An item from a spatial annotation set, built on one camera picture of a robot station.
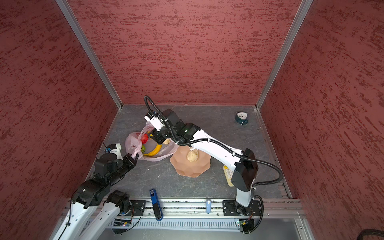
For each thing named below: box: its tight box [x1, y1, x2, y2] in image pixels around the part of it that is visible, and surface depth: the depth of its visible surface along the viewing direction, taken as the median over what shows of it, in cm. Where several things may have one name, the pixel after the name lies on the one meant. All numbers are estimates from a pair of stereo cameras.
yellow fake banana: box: [143, 144, 163, 157], surface depth 94 cm
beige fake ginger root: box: [187, 148, 199, 163], surface depth 89 cm
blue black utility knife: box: [149, 188, 164, 221], surface depth 76 cm
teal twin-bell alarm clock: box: [234, 111, 249, 126], surface depth 112 cm
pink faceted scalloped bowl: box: [170, 145, 212, 178], surface depth 90 cm
